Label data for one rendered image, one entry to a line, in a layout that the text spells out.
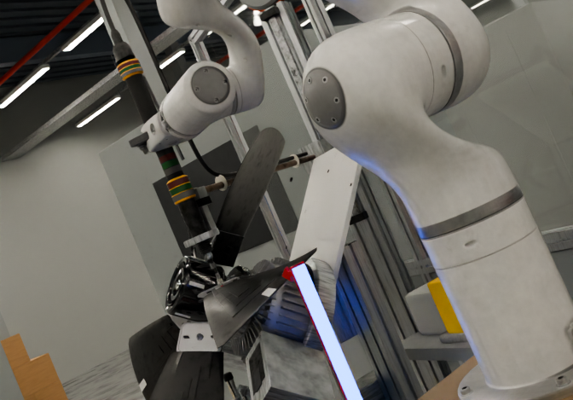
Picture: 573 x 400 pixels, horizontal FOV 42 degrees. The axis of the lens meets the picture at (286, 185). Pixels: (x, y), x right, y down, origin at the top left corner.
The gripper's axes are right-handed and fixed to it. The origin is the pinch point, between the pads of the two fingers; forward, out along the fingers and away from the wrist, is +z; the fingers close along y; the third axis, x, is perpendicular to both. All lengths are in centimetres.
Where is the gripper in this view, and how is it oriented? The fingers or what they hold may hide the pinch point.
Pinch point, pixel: (160, 139)
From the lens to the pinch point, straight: 142.2
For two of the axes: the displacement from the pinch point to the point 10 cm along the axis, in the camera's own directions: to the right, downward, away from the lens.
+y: 8.3, -3.4, 4.4
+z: -3.9, 2.0, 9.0
